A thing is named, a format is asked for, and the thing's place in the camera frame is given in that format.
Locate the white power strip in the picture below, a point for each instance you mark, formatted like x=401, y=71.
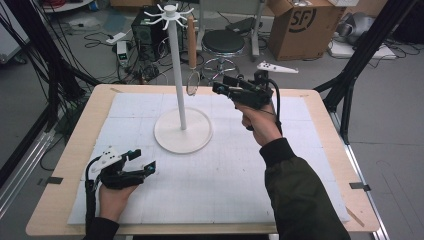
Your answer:
x=116, y=38

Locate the black metal stand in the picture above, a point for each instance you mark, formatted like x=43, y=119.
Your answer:
x=53, y=73
x=360, y=56

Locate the white hook rack stand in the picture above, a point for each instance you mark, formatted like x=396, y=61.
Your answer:
x=176, y=66

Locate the white gridded mat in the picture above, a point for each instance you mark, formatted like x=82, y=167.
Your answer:
x=206, y=186

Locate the person's right hand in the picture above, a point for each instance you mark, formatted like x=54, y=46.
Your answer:
x=263, y=123

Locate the white box device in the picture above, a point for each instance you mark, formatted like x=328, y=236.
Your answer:
x=122, y=53

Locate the white round table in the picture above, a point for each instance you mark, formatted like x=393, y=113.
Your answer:
x=66, y=7

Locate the black round stool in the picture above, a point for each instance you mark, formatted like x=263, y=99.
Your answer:
x=222, y=41

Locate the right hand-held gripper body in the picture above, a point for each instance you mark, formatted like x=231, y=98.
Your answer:
x=253, y=96

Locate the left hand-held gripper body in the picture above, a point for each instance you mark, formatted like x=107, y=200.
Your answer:
x=116, y=178

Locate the brown cardboard box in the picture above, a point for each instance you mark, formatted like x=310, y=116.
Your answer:
x=300, y=30

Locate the person's left hand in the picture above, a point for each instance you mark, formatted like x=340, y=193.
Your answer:
x=111, y=203

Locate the black tape strip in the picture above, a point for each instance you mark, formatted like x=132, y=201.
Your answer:
x=359, y=186
x=51, y=180

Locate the black computer tower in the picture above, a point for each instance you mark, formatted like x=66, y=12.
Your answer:
x=148, y=36

